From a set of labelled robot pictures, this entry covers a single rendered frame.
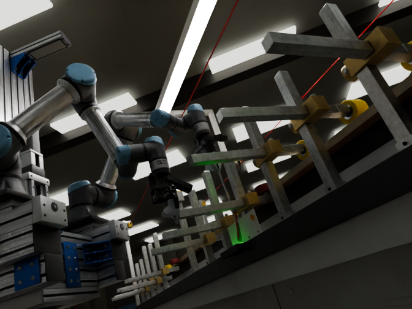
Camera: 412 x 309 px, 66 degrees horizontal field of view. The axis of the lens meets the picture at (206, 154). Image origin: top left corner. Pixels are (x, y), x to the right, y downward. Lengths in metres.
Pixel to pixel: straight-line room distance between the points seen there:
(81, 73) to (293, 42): 0.94
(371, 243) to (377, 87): 0.39
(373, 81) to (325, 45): 0.17
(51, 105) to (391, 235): 1.19
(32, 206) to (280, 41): 0.92
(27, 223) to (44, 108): 0.43
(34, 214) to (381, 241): 1.02
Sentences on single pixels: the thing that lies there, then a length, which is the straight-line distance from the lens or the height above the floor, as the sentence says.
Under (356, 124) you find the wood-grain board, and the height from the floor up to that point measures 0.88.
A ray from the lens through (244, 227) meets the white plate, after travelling 1.36.
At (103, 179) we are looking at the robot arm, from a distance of 1.83.
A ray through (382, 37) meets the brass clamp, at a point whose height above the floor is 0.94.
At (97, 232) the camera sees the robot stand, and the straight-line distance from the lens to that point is 1.62.
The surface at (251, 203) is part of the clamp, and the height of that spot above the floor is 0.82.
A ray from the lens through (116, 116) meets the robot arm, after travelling 1.65.
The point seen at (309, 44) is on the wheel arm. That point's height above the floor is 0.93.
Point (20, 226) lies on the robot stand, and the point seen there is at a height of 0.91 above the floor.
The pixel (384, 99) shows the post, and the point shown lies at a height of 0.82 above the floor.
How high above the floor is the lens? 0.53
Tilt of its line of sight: 24 degrees up
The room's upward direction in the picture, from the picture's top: 18 degrees counter-clockwise
